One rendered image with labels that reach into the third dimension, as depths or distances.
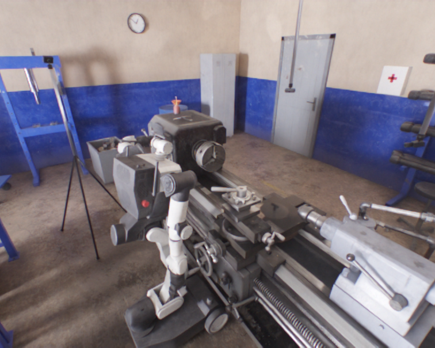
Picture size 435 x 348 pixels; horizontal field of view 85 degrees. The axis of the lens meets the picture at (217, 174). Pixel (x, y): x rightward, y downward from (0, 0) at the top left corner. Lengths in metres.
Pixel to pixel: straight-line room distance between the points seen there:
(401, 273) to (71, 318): 2.25
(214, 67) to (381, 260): 4.80
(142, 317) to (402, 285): 1.48
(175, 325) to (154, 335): 0.15
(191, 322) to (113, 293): 0.83
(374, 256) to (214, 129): 1.52
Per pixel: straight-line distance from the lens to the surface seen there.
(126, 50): 5.25
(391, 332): 1.30
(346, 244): 1.27
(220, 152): 2.05
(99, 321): 2.40
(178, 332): 2.00
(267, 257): 1.44
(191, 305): 2.10
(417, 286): 1.22
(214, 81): 5.46
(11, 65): 4.57
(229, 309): 1.47
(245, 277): 1.45
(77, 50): 5.10
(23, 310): 2.77
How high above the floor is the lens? 1.89
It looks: 27 degrees down
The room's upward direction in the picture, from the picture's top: straight up
